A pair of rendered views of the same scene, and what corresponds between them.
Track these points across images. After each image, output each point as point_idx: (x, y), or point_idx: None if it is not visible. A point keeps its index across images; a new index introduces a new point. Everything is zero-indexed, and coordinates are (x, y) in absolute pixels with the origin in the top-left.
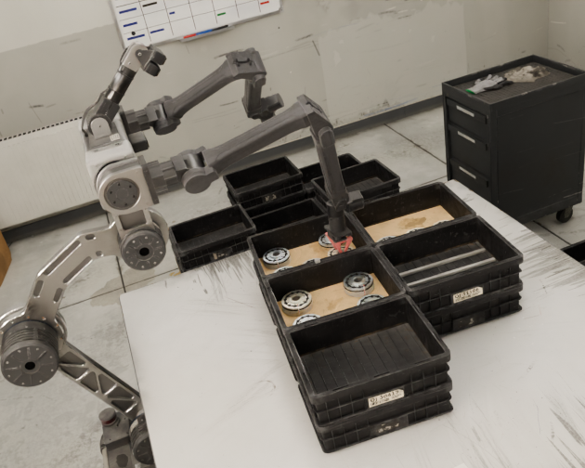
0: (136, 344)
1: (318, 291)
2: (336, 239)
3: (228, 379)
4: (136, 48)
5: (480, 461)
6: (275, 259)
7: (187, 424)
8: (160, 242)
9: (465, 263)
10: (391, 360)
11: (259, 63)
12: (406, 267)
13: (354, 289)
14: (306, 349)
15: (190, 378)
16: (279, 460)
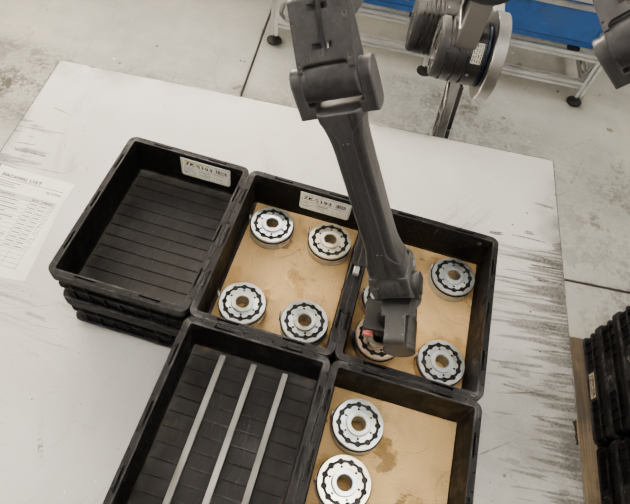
0: (438, 143)
1: (340, 283)
2: (366, 301)
3: (314, 183)
4: None
5: (10, 294)
6: (442, 268)
7: (284, 133)
8: (435, 55)
9: (226, 501)
10: (148, 267)
11: None
12: (293, 413)
13: (290, 304)
14: None
15: None
16: None
